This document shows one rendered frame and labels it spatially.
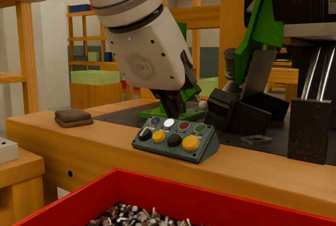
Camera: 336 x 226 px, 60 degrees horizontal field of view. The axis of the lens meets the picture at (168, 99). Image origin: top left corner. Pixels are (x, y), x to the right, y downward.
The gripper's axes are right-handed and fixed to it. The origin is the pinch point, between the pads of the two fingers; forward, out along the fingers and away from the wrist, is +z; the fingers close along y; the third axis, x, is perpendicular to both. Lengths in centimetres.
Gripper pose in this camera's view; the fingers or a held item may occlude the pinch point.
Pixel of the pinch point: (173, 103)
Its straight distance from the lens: 45.6
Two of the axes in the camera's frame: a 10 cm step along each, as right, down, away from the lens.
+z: 3.3, 7.3, 6.0
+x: 4.7, -6.8, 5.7
